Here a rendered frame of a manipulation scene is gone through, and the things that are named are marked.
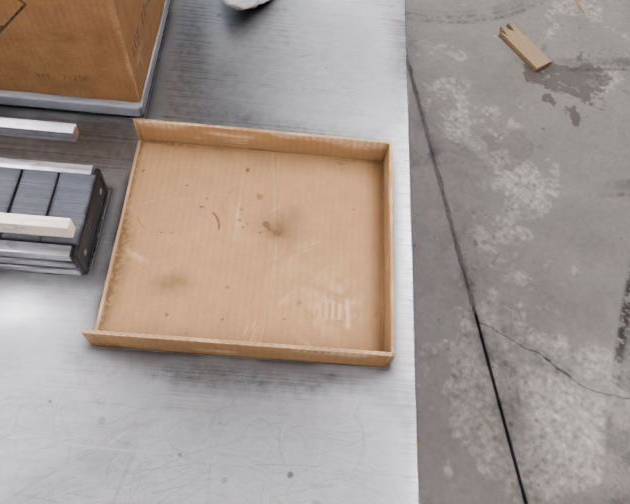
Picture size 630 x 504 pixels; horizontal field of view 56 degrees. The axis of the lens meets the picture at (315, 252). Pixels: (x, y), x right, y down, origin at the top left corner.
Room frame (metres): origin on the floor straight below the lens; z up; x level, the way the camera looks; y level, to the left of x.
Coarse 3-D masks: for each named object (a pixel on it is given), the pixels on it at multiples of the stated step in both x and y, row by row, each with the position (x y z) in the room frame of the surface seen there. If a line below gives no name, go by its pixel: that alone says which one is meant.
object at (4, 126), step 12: (0, 120) 0.32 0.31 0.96; (12, 120) 0.32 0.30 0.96; (24, 120) 0.32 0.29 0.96; (36, 120) 0.32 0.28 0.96; (0, 132) 0.31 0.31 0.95; (12, 132) 0.31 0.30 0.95; (24, 132) 0.31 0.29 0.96; (36, 132) 0.31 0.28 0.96; (48, 132) 0.31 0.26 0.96; (60, 132) 0.31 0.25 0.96; (72, 132) 0.32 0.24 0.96
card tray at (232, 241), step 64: (192, 128) 0.42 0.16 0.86; (128, 192) 0.34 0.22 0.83; (192, 192) 0.35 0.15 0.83; (256, 192) 0.37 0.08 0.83; (320, 192) 0.38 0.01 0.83; (384, 192) 0.39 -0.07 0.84; (128, 256) 0.26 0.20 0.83; (192, 256) 0.27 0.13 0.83; (256, 256) 0.29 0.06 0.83; (320, 256) 0.30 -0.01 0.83; (384, 256) 0.31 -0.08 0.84; (128, 320) 0.19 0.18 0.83; (192, 320) 0.20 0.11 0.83; (256, 320) 0.21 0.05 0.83; (320, 320) 0.23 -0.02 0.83; (384, 320) 0.24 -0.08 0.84
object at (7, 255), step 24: (24, 168) 0.32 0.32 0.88; (48, 168) 0.32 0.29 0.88; (72, 168) 0.33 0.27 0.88; (96, 168) 0.34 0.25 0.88; (96, 192) 0.31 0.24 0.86; (96, 216) 0.29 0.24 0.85; (0, 240) 0.23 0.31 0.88; (0, 264) 0.22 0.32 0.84; (24, 264) 0.23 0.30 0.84; (48, 264) 0.23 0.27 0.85; (72, 264) 0.23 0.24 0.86
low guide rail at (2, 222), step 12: (0, 216) 0.24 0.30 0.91; (12, 216) 0.24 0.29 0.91; (24, 216) 0.24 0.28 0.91; (36, 216) 0.25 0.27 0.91; (48, 216) 0.25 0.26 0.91; (0, 228) 0.23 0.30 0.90; (12, 228) 0.23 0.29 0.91; (24, 228) 0.24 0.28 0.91; (36, 228) 0.24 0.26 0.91; (48, 228) 0.24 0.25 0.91; (60, 228) 0.24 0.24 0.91; (72, 228) 0.25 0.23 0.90
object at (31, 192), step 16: (0, 176) 0.30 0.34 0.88; (16, 176) 0.31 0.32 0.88; (32, 176) 0.31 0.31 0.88; (48, 176) 0.31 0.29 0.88; (64, 176) 0.32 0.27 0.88; (80, 176) 0.32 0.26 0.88; (0, 192) 0.28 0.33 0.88; (16, 192) 0.29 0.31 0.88; (32, 192) 0.29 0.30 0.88; (48, 192) 0.29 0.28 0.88; (64, 192) 0.30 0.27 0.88; (80, 192) 0.30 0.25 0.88; (0, 208) 0.27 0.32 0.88; (16, 208) 0.27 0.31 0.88; (32, 208) 0.27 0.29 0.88; (48, 208) 0.28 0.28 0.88; (64, 208) 0.28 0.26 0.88; (80, 208) 0.28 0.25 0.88; (80, 224) 0.26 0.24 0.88; (16, 240) 0.24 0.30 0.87; (32, 240) 0.24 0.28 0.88; (48, 240) 0.24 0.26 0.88; (64, 240) 0.24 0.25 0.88
